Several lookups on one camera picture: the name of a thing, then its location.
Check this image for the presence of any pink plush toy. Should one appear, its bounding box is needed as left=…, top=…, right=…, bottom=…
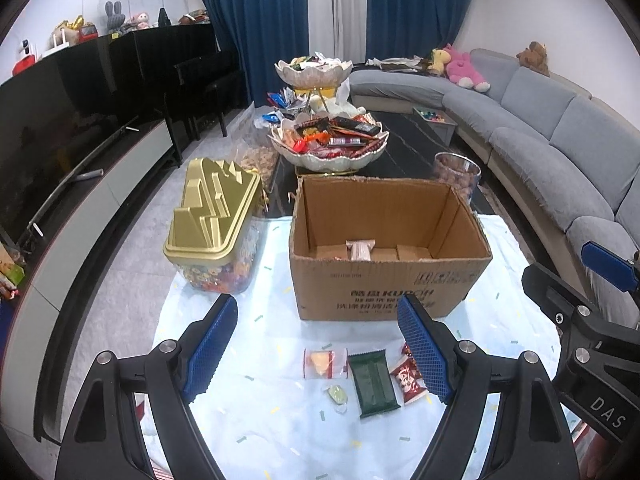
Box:
left=444, top=44, right=491, bottom=92

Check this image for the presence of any clear packet with orange snack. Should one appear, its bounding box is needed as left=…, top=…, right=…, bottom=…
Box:
left=303, top=347, right=349, bottom=380

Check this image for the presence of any white frame stand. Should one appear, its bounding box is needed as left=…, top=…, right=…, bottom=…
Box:
left=42, top=27, right=71, bottom=58

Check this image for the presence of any heap of small candies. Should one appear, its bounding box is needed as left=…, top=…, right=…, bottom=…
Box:
left=287, top=54, right=346, bottom=72

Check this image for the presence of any brown plush toy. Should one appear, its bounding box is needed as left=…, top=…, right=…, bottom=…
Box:
left=516, top=41, right=551, bottom=77

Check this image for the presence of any grey bunny plush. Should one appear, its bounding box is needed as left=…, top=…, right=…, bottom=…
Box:
left=104, top=1, right=126, bottom=33

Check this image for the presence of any white sheer curtain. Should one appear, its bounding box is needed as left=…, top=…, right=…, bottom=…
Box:
left=307, top=0, right=371, bottom=63

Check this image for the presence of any clear plastic jar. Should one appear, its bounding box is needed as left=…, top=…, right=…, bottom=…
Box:
left=432, top=152, right=482, bottom=203

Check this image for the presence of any clear bag of biscuits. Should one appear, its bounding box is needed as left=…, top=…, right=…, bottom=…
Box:
left=235, top=110, right=286, bottom=186

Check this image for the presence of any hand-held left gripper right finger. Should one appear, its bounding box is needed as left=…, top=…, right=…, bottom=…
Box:
left=396, top=294, right=583, bottom=480

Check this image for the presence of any white security camera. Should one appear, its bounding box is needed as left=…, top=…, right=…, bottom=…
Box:
left=15, top=39, right=38, bottom=76

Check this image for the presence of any clear candy container gold lid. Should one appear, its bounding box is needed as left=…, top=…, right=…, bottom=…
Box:
left=162, top=156, right=265, bottom=295

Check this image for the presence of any white tiered petal bowl stand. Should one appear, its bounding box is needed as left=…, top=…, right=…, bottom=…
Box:
left=270, top=57, right=391, bottom=176

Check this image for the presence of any pile of wrapped snacks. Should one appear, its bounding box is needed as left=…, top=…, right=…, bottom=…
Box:
left=280, top=115, right=383, bottom=153

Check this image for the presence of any black curved television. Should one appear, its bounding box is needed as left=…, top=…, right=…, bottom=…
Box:
left=0, top=35, right=141, bottom=246

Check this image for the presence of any loose snack wrappers heap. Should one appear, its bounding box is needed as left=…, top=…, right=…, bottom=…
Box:
left=252, top=87, right=311, bottom=131

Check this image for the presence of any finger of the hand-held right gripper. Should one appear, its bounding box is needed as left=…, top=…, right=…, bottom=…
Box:
left=521, top=263, right=607, bottom=367
left=581, top=241, right=640, bottom=294

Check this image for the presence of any blue curtain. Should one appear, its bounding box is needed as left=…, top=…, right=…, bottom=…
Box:
left=190, top=0, right=311, bottom=106
left=367, top=0, right=478, bottom=61

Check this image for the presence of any brown cardboard box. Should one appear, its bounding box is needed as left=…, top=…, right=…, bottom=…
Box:
left=288, top=175, right=493, bottom=322

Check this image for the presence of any grey television cabinet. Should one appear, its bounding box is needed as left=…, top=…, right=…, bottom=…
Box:
left=0, top=119, right=183, bottom=441

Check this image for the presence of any grey sectional sofa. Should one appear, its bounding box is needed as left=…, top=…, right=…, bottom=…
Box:
left=349, top=49, right=640, bottom=281

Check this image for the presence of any small pale green candy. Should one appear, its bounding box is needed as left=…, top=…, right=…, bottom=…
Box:
left=322, top=384, right=349, bottom=413

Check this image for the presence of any red snack packet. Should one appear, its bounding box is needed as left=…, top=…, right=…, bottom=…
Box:
left=389, top=357, right=432, bottom=406

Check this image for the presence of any crumpled cloth pile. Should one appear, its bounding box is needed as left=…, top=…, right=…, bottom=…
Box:
left=367, top=56, right=431, bottom=71

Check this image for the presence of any black upright piano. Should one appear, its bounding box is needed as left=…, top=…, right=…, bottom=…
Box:
left=109, top=22, right=251, bottom=153

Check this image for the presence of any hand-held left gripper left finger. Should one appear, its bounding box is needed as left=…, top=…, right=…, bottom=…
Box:
left=54, top=294, right=240, bottom=480

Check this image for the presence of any dark green snack packet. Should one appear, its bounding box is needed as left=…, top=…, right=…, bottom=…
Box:
left=347, top=352, right=402, bottom=418

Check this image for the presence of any grey box with coloured pieces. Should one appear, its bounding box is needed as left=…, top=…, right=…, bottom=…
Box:
left=412, top=106, right=458, bottom=141

